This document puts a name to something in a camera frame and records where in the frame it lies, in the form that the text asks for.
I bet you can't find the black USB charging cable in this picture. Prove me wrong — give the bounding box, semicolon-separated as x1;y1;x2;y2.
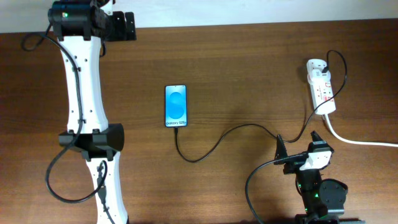
173;49;348;164

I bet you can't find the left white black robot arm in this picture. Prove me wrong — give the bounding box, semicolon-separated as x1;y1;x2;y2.
48;1;136;223

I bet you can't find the blue screen Galaxy smartphone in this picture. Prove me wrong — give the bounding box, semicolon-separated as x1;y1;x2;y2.
165;85;188;128

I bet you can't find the white USB charger plug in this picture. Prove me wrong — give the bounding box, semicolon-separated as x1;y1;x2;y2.
306;58;331;84

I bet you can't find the white power strip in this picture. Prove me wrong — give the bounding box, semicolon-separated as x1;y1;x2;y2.
307;72;336;115

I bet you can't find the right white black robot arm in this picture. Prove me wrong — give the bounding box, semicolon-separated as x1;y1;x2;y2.
274;131;348;223

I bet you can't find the white power strip cord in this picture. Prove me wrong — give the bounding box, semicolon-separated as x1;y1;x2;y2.
323;113;398;148

